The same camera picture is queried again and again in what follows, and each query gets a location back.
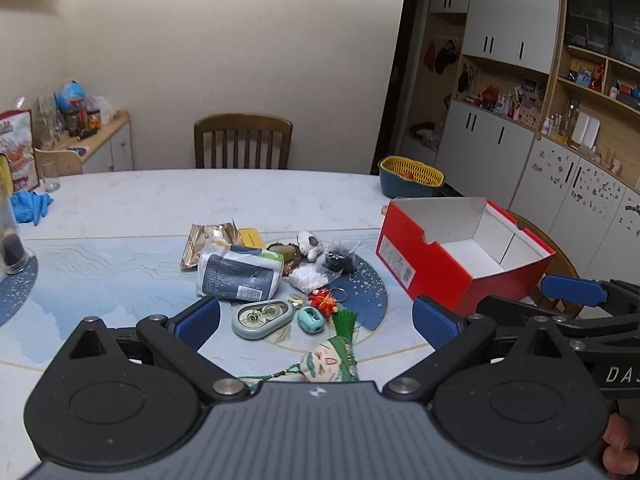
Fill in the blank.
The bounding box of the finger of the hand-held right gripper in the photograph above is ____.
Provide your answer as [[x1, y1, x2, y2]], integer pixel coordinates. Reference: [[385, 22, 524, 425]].
[[475, 296, 618, 337], [541, 274, 640, 317]]

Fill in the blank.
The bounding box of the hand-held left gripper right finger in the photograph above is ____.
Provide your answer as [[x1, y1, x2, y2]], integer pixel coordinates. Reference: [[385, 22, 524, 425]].
[[382, 295, 576, 404]]

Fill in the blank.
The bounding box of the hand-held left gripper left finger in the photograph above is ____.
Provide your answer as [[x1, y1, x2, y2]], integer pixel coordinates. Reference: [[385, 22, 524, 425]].
[[67, 296, 251, 404]]

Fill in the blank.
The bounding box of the red cardboard box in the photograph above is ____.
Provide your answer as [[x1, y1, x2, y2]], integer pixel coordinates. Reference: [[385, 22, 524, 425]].
[[376, 197, 557, 317]]

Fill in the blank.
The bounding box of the white and grey pouch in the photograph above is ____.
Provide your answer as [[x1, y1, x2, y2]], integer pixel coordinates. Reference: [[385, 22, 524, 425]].
[[196, 237, 285, 302]]

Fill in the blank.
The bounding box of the gold foil packet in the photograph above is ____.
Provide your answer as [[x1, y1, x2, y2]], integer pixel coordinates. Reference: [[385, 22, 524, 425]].
[[180, 220, 244, 271]]

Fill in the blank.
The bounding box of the brown scrunchie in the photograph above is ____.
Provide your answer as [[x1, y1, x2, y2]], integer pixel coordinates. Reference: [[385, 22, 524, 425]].
[[266, 242, 302, 277]]

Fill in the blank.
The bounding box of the orange flower keychain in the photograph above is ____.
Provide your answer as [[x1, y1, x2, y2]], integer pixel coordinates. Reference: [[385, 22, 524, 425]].
[[308, 287, 349, 317]]

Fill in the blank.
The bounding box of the green tassel doll charm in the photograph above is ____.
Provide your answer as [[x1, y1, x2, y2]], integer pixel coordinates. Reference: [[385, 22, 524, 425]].
[[237, 308, 360, 386]]

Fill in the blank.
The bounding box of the person's right hand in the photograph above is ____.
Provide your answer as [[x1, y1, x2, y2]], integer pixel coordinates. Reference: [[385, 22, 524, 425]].
[[601, 412, 640, 478]]

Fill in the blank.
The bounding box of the brown wooden chair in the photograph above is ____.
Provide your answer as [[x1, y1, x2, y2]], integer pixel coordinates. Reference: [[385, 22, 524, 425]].
[[510, 212, 583, 318]]

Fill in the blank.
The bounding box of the teal oval case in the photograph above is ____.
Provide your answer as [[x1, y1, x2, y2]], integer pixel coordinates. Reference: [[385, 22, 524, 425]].
[[231, 299, 295, 340]]

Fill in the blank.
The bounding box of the yellow small box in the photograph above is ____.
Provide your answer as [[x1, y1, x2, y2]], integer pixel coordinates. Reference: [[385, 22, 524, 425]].
[[239, 228, 266, 251]]

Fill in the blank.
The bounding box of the small teal sharpener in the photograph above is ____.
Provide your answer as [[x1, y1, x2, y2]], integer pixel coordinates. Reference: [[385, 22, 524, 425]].
[[297, 306, 325, 335]]

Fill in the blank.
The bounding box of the black item in clear bag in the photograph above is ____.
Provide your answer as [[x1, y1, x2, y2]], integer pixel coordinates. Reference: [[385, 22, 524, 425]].
[[322, 242, 361, 275]]

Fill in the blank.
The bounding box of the white filled plastic bag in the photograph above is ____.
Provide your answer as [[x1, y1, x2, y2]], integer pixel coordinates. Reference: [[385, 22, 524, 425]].
[[289, 264, 331, 293]]

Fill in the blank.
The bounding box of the blue basin with yellow strainer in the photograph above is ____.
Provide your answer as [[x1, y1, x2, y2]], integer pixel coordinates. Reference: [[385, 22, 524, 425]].
[[378, 156, 445, 199]]

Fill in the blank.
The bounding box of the white flat container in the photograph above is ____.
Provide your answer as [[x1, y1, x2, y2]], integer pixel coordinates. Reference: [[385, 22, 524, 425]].
[[572, 112, 601, 148]]

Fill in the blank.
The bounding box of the yellow liquid bottle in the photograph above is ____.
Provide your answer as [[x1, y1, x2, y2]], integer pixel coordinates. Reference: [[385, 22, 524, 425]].
[[560, 105, 581, 143]]

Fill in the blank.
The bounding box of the glass jar with dark contents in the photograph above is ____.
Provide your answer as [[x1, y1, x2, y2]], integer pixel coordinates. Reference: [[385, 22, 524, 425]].
[[0, 195, 30, 275]]

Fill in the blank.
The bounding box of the wooden sideboard with white doors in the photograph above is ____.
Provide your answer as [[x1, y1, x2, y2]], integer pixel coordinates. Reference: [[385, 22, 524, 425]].
[[34, 110, 135, 176]]

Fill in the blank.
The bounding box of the blue glove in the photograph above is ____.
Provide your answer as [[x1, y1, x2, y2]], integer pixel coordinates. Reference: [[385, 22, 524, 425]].
[[10, 191, 54, 224]]

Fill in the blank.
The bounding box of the wooden slatted chair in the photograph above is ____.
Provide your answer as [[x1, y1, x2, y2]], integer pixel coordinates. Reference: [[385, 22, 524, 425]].
[[194, 113, 294, 170]]

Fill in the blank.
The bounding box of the clear drinking glass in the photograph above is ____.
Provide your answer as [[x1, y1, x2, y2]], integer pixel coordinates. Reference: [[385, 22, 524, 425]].
[[39, 160, 62, 192]]

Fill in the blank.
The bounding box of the clear plastic bag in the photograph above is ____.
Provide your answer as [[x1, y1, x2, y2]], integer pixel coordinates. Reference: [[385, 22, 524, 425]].
[[86, 95, 117, 126]]

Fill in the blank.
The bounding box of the snack bag at left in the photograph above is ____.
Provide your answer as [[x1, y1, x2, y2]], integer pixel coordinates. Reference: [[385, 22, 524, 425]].
[[0, 110, 40, 192]]

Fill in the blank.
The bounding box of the blue round toy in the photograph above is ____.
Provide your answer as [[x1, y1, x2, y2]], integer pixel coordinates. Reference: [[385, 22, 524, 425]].
[[55, 81, 87, 113]]

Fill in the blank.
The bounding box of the black hanging bag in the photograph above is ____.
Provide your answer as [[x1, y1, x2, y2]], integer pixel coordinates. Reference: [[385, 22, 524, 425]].
[[435, 40, 458, 75]]

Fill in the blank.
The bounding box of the white and wood wall cabinet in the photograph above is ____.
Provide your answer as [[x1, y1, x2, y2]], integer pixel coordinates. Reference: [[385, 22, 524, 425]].
[[400, 0, 640, 286]]

